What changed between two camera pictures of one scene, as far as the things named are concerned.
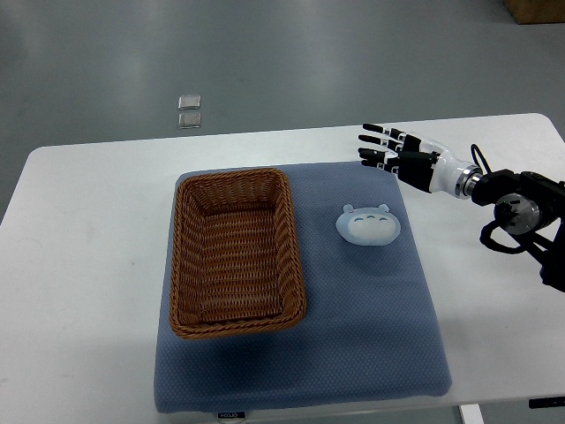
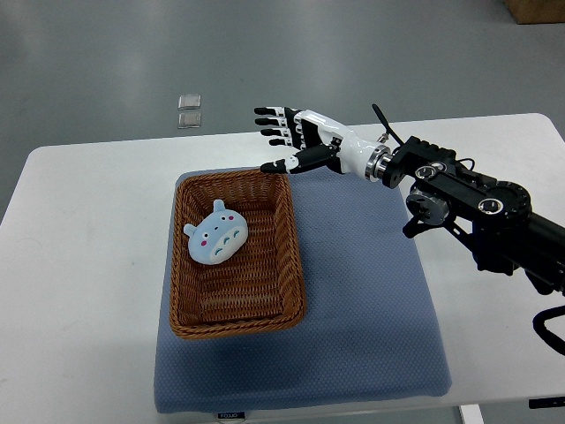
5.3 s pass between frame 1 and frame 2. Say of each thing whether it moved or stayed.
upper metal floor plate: stayed
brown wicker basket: stayed
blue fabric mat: stayed
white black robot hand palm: moved
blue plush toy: moved
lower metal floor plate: stayed
